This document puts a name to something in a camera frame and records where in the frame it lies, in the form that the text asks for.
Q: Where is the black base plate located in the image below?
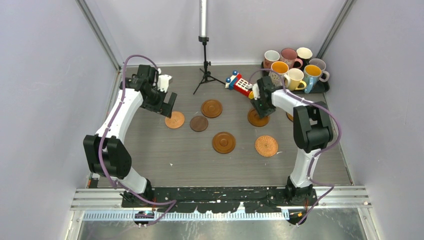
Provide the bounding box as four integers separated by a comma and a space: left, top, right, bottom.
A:
121, 186, 318, 214

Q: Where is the black tripod with pole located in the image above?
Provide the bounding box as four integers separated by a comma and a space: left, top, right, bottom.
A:
193, 0, 225, 95

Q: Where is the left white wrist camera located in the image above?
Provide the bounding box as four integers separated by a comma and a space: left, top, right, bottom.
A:
156, 68, 173, 93

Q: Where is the yellow mug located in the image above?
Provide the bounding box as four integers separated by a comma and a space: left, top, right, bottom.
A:
284, 68, 307, 91

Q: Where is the black tray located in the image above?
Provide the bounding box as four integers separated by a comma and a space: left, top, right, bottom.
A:
260, 61, 331, 95

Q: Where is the blue mug orange inside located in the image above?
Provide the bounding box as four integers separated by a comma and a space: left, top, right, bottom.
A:
303, 64, 330, 94

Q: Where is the dark wooden coaster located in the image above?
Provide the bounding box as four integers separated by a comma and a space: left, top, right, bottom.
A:
189, 115, 209, 132

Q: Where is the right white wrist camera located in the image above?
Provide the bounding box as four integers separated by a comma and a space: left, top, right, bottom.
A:
251, 83, 261, 100

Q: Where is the ridged wooden coaster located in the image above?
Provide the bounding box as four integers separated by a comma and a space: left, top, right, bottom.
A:
212, 132, 236, 154
286, 112, 294, 122
247, 108, 270, 127
200, 99, 223, 119

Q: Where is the toy block house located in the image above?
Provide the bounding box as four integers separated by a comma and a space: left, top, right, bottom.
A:
225, 70, 254, 99

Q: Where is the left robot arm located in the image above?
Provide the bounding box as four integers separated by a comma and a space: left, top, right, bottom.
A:
83, 64, 177, 207

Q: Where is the patterned mug orange inside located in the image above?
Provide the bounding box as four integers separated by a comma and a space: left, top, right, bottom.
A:
269, 61, 289, 87

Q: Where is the pink mug white inside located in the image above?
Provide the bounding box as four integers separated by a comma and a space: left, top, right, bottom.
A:
262, 50, 281, 69

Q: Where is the grey mug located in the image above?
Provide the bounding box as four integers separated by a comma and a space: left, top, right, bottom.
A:
309, 58, 327, 71

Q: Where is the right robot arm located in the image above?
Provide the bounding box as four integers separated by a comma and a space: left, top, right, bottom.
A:
250, 76, 334, 205

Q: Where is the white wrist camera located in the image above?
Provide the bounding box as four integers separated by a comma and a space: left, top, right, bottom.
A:
156, 68, 173, 93
251, 83, 261, 100

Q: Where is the woven coaster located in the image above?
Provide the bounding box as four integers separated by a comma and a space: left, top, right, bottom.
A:
254, 135, 279, 157
164, 111, 185, 129

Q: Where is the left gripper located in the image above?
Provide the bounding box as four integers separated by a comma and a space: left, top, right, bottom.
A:
140, 85, 177, 118

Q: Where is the black mug white inside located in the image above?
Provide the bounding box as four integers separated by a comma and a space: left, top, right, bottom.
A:
296, 47, 313, 70

